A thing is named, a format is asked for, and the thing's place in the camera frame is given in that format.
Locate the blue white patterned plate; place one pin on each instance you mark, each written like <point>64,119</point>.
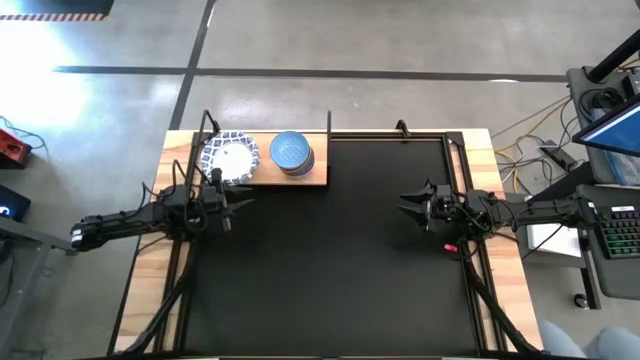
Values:
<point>235,157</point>

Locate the black electronic device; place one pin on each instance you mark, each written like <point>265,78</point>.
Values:
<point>12,202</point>

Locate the white box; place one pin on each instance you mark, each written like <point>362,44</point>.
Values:
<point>550,242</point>

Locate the black hazard-striped floor mat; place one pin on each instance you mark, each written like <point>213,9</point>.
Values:
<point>60,6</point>

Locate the black pole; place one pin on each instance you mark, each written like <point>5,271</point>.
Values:
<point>615,57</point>

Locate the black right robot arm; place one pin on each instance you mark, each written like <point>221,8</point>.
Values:
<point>540,215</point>

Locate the small red marker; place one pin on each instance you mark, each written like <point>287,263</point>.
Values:
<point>450,247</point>

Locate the person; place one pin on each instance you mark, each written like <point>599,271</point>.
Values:
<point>605,345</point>

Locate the grey metal desk frame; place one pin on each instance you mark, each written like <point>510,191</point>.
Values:
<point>35,237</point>

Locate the grey equipment cart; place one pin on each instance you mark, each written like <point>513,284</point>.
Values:
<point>580,85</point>

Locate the black table mat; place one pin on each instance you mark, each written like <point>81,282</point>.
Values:
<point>325,275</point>

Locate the backlit black keyboard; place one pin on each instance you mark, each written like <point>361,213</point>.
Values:
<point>622,235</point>

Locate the computer monitor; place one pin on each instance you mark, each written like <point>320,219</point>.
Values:
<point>617,132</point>

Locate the black caster wheel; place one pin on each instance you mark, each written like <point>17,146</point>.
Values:
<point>581,300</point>

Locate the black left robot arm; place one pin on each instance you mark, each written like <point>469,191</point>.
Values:
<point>120,225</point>

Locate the black clamp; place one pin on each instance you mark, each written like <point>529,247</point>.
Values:
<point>401,126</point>

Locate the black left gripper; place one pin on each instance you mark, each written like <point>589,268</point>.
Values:
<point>215,200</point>

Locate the red box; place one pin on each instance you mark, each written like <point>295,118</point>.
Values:
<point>12,150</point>

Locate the grey desk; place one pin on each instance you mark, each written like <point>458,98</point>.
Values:
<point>620,280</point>

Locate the black power strip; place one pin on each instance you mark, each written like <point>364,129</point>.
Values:
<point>557,156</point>

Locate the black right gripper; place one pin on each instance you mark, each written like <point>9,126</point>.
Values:
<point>442,205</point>

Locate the orange bowl blue interior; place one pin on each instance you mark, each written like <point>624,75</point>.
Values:
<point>290,149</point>

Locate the wooden board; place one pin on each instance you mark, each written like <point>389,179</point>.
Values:
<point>320,170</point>

